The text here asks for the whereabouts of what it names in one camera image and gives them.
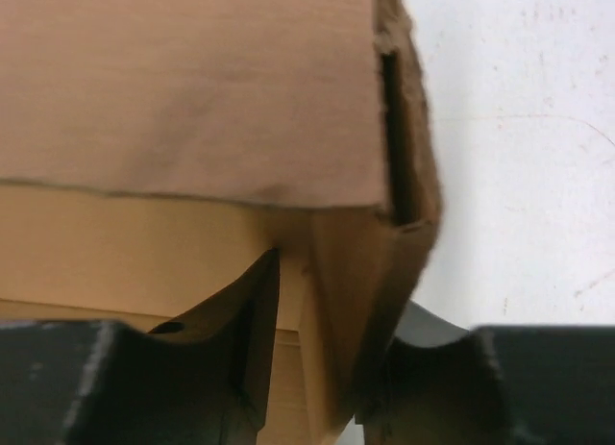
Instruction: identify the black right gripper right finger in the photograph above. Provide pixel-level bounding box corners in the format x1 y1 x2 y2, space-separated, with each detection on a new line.
355 303 614 444

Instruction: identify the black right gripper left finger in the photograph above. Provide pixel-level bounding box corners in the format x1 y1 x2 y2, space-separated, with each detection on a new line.
1 250 280 445

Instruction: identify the brown cardboard box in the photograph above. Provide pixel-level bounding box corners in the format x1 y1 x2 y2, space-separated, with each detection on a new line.
1 0 442 444

